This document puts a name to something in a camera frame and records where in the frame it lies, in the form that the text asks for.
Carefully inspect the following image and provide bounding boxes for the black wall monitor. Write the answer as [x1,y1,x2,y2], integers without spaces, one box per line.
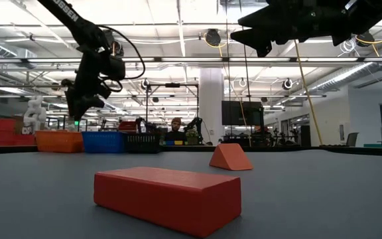
[221,100,265,127]

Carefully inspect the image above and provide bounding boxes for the orange plastic basket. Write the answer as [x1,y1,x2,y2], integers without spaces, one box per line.
[34,130,85,154]

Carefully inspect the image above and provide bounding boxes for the blue plastic basket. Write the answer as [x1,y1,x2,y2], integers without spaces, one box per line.
[81,131,128,154]

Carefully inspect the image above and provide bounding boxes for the small potted plant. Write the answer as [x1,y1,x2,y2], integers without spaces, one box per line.
[186,128,200,145]

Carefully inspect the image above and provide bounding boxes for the black plastic basket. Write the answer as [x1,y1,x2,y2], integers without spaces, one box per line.
[124,133,162,154]

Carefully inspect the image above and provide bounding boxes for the white building column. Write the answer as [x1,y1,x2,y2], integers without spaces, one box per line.
[198,68,224,145]

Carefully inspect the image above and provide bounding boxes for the red rectangular block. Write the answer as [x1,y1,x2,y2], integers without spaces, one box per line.
[93,166,243,238]

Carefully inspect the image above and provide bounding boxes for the orange triangular prism block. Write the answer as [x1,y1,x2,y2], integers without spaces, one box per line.
[208,143,254,171]

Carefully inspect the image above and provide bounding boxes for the person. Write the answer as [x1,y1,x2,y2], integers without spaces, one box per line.
[163,117,188,142]

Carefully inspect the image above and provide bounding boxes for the black background rig frame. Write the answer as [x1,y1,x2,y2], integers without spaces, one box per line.
[145,82,200,133]

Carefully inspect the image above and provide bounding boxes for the yellow cable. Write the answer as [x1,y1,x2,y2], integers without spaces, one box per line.
[292,39,324,146]

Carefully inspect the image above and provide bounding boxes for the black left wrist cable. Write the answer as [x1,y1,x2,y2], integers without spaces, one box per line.
[96,25,146,94]

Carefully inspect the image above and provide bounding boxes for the white sculpted figure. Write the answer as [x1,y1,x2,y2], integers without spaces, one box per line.
[23,95,48,135]

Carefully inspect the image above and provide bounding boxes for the red crate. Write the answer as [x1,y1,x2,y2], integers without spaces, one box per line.
[118,121,138,133]

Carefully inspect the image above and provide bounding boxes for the black aluminium table frame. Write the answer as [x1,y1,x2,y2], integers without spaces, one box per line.
[0,144,382,158]

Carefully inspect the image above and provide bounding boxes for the grey chair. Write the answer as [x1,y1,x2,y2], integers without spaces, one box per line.
[345,131,360,147]

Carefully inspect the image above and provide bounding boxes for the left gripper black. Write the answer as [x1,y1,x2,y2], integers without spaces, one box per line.
[65,49,112,121]

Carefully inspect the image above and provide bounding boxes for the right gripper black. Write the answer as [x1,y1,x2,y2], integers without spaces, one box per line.
[229,0,361,58]

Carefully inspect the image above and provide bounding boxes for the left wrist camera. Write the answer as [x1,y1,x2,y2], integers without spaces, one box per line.
[106,54,127,82]

